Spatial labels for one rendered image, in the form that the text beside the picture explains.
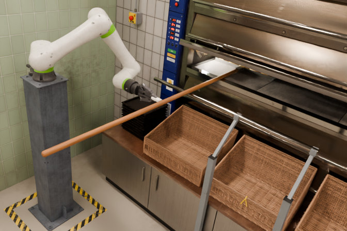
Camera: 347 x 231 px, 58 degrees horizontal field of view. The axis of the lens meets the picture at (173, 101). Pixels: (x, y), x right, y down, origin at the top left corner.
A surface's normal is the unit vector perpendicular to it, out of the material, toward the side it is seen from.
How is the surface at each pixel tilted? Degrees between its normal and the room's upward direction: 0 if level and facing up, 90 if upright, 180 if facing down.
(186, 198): 90
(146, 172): 90
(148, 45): 90
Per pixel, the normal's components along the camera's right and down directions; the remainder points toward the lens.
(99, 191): 0.11, -0.89
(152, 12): -0.65, 0.29
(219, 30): -0.57, -0.04
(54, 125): 0.77, 0.37
